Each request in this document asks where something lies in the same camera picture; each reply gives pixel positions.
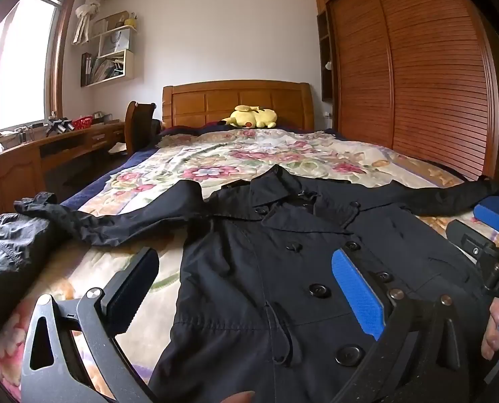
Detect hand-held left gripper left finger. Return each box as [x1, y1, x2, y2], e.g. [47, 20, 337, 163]
[20, 247, 160, 403]

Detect black angular tool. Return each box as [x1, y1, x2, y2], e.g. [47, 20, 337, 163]
[46, 115, 74, 135]

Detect black crumpled jacket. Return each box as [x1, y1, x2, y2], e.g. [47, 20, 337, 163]
[0, 212, 61, 337]

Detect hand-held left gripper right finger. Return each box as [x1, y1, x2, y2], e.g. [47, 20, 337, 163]
[331, 249, 485, 403]

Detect wooden louvred wardrobe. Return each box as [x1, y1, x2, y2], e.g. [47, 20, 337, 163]
[312, 0, 499, 185]

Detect wood-framed window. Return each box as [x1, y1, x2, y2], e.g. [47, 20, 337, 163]
[0, 0, 78, 135]

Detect white wall shelf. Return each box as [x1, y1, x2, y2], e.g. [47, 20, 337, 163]
[80, 12, 139, 88]

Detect person's left hand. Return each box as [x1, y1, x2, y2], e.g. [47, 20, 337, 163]
[210, 390, 256, 403]

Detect wooden desk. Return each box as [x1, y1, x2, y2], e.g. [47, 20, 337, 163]
[0, 122, 126, 219]

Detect row of binders and papers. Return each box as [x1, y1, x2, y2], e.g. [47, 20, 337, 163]
[81, 52, 124, 87]

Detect yellow plush toy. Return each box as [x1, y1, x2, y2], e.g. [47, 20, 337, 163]
[220, 105, 279, 129]

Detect white paper bag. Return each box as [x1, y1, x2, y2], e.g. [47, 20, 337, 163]
[99, 29, 133, 57]

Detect floral blanket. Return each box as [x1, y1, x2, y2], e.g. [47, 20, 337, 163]
[0, 128, 499, 403]

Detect cream knotted curtain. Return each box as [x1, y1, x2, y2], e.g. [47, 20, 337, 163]
[72, 0, 109, 45]

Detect wooden chair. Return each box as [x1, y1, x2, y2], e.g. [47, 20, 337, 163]
[124, 101, 160, 156]

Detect black trench coat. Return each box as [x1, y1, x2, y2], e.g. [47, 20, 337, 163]
[14, 164, 499, 403]

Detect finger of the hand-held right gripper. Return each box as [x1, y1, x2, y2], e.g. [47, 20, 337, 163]
[446, 218, 499, 269]
[473, 193, 499, 233]

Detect wooden bed headboard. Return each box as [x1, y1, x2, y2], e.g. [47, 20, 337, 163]
[162, 80, 315, 132]

